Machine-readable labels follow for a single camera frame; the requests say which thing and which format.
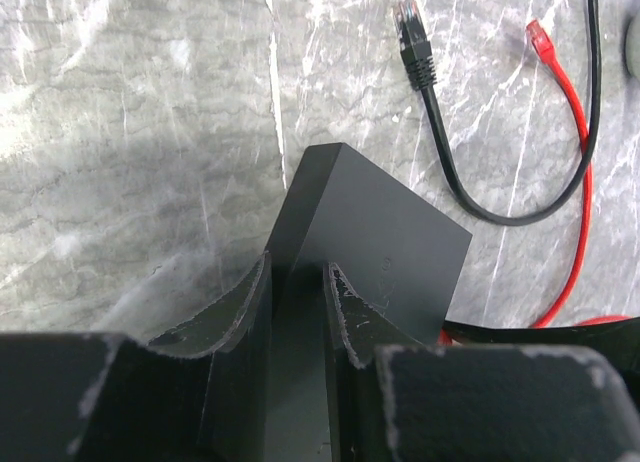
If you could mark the black network switch box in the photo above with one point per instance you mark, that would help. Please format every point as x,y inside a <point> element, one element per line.
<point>399,253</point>

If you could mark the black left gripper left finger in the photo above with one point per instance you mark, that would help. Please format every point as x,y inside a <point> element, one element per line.
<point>197,392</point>

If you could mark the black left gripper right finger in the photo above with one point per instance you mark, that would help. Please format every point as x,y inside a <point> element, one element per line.
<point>558,394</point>

